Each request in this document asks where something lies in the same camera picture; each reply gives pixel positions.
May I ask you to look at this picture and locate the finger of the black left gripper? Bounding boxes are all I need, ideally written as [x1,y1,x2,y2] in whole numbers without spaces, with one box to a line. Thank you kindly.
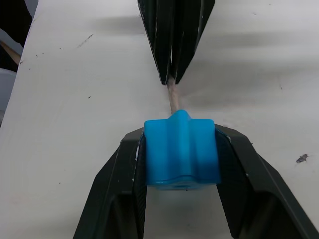
[137,0,175,85]
[171,0,216,85]

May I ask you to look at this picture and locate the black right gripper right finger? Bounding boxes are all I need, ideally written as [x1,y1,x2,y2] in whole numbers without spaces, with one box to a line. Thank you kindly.
[214,124,319,239]

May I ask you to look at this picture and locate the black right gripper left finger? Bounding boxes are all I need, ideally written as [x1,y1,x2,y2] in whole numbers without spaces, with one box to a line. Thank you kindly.
[73,128,147,239]

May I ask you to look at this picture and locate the beige braided lace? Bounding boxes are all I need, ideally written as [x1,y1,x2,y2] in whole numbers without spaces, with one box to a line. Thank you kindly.
[166,76,183,118]

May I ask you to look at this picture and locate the blue star-shaped block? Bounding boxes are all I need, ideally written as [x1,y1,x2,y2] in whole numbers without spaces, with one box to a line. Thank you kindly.
[144,109,223,192]

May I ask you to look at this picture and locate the wooden stick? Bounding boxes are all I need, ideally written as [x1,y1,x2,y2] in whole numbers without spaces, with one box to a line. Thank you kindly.
[0,40,21,66]

